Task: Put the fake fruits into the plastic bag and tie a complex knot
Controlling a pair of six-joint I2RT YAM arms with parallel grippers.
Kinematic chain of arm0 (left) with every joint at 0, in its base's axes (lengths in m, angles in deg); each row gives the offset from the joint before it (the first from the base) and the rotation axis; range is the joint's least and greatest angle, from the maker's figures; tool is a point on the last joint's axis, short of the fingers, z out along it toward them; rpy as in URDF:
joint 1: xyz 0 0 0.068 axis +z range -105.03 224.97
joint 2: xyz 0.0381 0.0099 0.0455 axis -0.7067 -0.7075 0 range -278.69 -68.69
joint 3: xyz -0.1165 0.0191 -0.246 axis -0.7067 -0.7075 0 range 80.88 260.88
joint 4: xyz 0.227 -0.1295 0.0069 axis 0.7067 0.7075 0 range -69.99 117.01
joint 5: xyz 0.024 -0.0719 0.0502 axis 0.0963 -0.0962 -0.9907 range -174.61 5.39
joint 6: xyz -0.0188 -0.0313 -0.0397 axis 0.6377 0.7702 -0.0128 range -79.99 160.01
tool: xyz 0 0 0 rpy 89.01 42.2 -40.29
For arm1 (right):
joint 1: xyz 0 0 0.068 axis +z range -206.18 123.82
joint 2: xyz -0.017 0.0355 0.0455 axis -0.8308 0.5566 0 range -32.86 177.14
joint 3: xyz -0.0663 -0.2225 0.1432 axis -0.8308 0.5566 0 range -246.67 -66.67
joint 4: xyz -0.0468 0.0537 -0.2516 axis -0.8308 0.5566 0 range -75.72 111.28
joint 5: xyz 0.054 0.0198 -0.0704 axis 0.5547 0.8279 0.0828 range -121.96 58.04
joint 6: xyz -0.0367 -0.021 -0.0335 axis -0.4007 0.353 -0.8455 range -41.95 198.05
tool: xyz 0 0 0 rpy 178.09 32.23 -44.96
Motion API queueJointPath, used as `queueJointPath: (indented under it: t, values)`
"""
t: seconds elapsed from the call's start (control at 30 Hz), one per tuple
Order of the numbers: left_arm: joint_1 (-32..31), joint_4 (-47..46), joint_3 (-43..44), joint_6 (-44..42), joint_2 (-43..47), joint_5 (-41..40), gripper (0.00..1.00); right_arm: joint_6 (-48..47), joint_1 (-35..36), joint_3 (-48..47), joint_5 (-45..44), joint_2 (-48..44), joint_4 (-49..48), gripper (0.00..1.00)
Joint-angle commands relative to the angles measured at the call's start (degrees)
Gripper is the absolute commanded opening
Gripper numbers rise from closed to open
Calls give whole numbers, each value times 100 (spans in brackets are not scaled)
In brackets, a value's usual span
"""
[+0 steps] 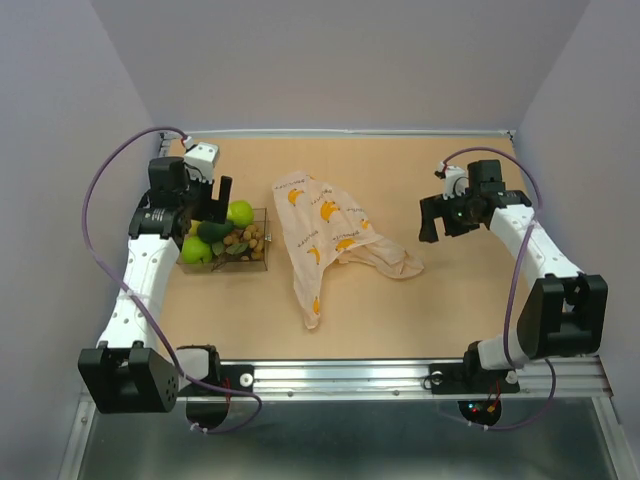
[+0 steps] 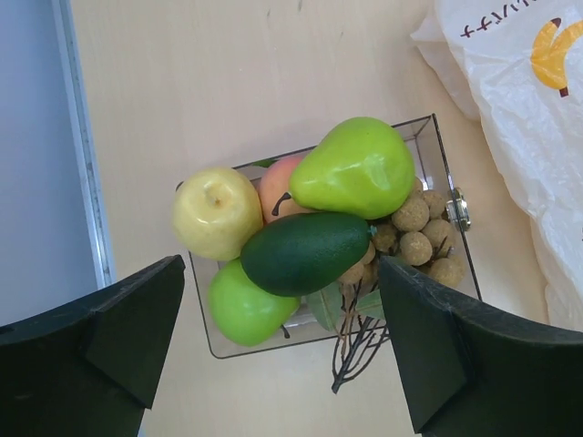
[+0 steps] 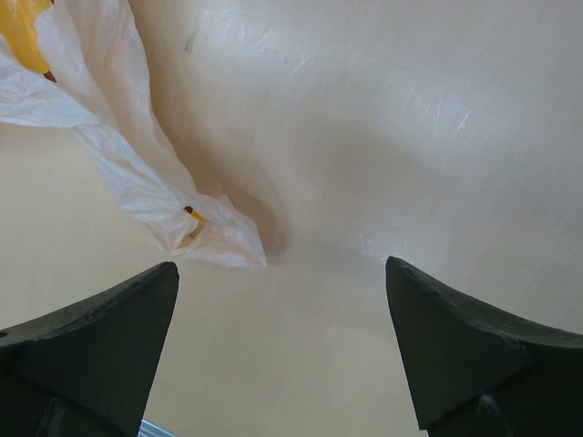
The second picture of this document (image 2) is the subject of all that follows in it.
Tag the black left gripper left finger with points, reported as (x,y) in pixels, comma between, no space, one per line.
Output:
(91,367)

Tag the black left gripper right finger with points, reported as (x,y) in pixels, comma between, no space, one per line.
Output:
(470,369)

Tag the brown fake longan bunch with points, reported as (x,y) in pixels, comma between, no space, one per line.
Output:
(422,234)

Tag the green fake apple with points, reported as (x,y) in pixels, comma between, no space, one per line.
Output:
(244,313)

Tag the yellow fake apple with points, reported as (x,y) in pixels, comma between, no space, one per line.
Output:
(215,212)

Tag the dark green fake avocado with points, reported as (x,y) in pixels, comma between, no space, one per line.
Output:
(302,253)

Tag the orange fake peach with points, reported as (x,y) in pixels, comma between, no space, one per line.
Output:
(274,183)

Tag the white banana print plastic bag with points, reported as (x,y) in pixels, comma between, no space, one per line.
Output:
(516,67)

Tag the aluminium table edge rail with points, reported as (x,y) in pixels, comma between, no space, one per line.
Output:
(90,184)

